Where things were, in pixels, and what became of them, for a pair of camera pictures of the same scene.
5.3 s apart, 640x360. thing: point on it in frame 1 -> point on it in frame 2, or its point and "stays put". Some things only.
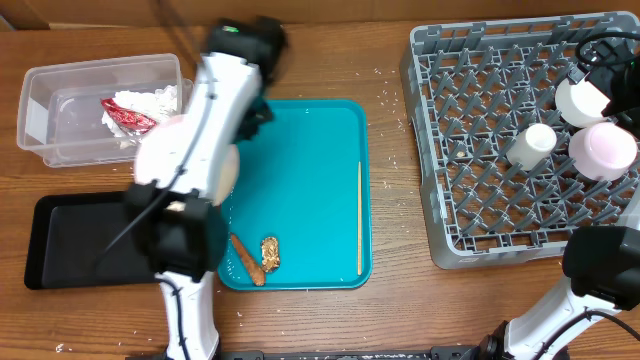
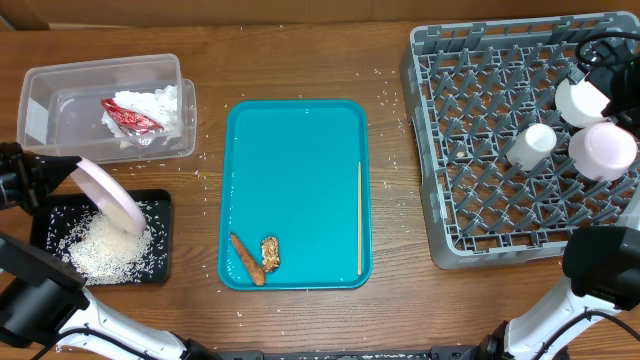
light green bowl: (579, 104) stays put
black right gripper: (596, 66) stays put
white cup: (531, 146) stays put
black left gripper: (266, 114) -> (24, 167)
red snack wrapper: (129, 118) stays put
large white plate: (160, 149) -> (93, 183)
